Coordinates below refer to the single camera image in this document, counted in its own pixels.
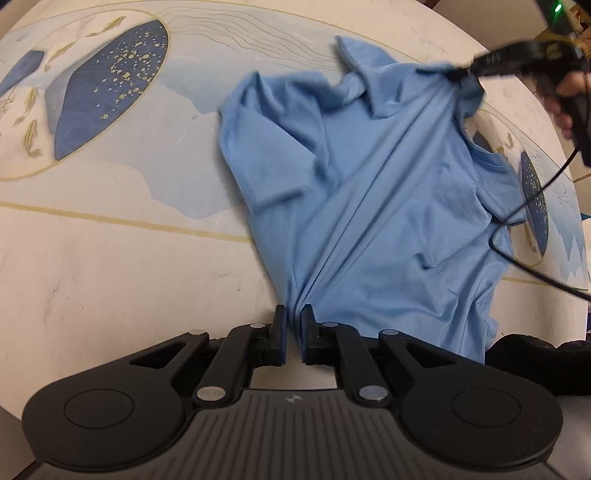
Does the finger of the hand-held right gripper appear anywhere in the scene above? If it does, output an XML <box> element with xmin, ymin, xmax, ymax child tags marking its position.
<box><xmin>443</xmin><ymin>47</ymin><xmax>504</xmax><ymax>82</ymax></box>

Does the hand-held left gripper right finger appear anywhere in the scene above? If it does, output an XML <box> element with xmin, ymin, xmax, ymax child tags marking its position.
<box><xmin>302</xmin><ymin>305</ymin><xmax>467</xmax><ymax>409</ymax></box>

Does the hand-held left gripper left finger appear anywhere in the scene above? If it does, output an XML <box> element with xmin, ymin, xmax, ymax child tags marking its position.
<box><xmin>115</xmin><ymin>305</ymin><xmax>288</xmax><ymax>409</ymax></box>

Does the light blue t-shirt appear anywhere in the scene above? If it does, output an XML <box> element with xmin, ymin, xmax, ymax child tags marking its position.
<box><xmin>218</xmin><ymin>34</ymin><xmax>520</xmax><ymax>364</ymax></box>

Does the person's right hand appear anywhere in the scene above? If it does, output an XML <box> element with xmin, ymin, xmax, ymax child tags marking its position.
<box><xmin>543</xmin><ymin>69</ymin><xmax>591</xmax><ymax>138</ymax></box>

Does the dark cloth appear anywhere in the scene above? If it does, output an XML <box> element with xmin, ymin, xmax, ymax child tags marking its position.
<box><xmin>485</xmin><ymin>334</ymin><xmax>591</xmax><ymax>398</ymax></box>

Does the black cable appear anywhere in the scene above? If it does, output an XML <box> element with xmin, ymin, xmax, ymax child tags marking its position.
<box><xmin>488</xmin><ymin>147</ymin><xmax>591</xmax><ymax>302</ymax></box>

